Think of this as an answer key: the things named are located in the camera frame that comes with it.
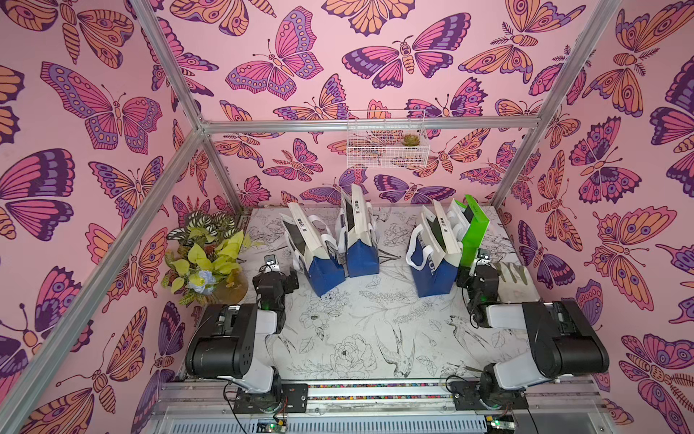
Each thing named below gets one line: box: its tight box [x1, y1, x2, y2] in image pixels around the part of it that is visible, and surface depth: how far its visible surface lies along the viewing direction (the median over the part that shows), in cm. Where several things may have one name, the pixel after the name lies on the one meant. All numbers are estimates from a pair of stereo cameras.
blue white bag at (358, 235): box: [337, 183, 381, 278], surface depth 87 cm
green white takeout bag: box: [454, 193, 490, 267], surface depth 85 cm
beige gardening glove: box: [492, 261, 542, 303], surface depth 96 cm
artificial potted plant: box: [160, 210, 253, 308], surface depth 80 cm
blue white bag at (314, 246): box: [280, 202, 347, 299], surface depth 82 cm
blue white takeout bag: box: [405, 198, 471, 299], surface depth 83 cm
